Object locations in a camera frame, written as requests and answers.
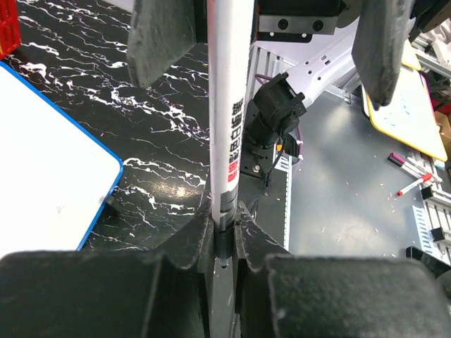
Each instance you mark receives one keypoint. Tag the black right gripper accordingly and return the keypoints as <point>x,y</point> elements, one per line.
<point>299,15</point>

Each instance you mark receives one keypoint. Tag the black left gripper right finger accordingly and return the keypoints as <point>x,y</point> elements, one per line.
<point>278,294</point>

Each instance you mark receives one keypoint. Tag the yellow framed whiteboard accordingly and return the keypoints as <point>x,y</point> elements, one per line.
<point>409,118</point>

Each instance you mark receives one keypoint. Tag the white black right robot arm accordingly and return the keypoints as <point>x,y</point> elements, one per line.
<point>285,96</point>

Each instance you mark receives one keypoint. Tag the red capped marker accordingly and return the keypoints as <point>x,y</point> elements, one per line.
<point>416,183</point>

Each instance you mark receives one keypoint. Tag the blue framed whiteboard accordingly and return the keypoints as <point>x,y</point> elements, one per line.
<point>55,176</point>

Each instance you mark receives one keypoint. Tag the red plastic shopping basket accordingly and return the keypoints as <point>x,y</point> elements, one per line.
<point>9,27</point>

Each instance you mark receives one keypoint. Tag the purple capped marker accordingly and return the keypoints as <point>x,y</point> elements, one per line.
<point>402,163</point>

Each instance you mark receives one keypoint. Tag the white marker with blue cap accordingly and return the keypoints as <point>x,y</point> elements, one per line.
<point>229,39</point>

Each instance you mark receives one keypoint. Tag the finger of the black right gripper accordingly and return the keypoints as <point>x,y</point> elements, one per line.
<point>161,32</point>

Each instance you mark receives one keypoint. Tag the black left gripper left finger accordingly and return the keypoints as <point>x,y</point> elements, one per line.
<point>162,292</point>

